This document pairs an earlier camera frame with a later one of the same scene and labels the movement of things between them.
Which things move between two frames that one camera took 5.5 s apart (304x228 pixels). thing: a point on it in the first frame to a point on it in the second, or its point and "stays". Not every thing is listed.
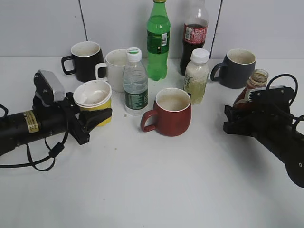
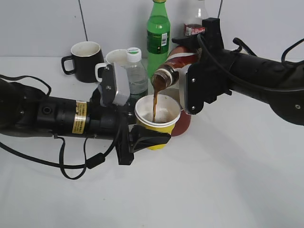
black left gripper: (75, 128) to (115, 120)
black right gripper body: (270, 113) to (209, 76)
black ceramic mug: (85, 55) stays
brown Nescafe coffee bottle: (258, 79) to (167, 75)
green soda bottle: (158, 35) stays
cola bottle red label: (195, 30) stays
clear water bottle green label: (135, 84) stays
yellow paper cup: (93, 95) to (168, 110)
